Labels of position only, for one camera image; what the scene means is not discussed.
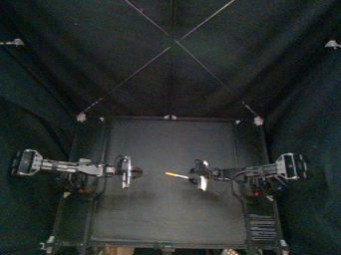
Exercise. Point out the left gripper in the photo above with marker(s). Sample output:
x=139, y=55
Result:
x=125, y=171

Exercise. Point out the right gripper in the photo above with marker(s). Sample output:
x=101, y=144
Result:
x=200, y=172

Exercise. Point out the grey marker pen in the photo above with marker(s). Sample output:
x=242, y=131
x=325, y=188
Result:
x=175, y=175

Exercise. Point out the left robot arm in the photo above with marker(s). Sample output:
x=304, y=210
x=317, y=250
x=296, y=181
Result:
x=61, y=165

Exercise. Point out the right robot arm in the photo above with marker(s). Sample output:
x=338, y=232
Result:
x=266, y=170

